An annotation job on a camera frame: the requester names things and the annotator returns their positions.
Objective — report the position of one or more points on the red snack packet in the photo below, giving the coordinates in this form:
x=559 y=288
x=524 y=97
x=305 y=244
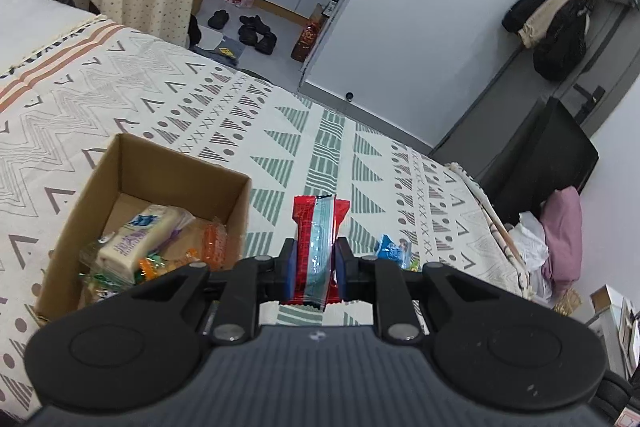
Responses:
x=315 y=237

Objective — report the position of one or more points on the orange green snack packet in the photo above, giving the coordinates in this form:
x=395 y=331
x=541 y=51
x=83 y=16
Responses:
x=150 y=269

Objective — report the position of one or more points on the pink cloth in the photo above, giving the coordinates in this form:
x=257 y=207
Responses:
x=565 y=232

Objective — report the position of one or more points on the black shoe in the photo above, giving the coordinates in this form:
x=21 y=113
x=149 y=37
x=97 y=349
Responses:
x=218 y=19
x=266 y=43
x=251 y=28

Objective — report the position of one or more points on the cream white snack packet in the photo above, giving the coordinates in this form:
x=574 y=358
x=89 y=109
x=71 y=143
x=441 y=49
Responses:
x=140 y=239

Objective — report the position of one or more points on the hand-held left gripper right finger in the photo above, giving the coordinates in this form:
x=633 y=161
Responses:
x=341 y=269

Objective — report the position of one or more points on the black sock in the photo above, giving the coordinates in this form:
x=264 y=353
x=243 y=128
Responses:
x=194 y=32

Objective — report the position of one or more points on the small open cardboard box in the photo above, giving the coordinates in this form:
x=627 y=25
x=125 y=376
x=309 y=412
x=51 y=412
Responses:
x=607 y=304

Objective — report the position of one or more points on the brown bottle by wall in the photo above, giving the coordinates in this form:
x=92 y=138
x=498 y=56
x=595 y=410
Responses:
x=305 y=39

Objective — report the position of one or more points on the black bag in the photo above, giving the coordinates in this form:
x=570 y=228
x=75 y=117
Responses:
x=562 y=47

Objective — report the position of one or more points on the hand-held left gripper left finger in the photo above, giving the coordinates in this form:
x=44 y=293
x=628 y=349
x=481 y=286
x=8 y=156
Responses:
x=289 y=269

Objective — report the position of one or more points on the blue snack packet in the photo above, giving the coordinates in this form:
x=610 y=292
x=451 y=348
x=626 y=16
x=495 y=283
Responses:
x=392 y=249

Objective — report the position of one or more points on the white paper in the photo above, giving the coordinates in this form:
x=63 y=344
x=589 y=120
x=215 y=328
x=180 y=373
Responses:
x=211 y=39

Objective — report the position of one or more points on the white plastic bag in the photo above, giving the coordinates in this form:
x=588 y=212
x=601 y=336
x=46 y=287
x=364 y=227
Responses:
x=532 y=247

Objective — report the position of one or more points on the black flat screen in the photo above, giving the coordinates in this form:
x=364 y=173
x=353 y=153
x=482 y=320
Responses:
x=545 y=167

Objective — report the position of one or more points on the brown woven item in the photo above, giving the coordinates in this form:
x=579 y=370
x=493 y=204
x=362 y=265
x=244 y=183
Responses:
x=567 y=302

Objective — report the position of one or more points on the green clear snack packet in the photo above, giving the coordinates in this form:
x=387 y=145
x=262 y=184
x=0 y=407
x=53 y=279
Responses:
x=100 y=283

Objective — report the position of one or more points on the brown cardboard box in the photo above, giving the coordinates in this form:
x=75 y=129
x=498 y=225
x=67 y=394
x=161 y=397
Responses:
x=165 y=172

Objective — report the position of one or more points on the small green snack packet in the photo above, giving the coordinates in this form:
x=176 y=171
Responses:
x=412 y=264

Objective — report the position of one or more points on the grey door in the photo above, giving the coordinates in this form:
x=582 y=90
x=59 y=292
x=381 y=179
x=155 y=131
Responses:
x=620 y=57

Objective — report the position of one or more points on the dark blue bag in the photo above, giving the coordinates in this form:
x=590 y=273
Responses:
x=227 y=53

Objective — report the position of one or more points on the white bed sheet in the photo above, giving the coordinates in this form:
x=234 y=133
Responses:
x=30 y=22

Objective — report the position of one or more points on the black bottle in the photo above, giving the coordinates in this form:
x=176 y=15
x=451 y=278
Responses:
x=337 y=2

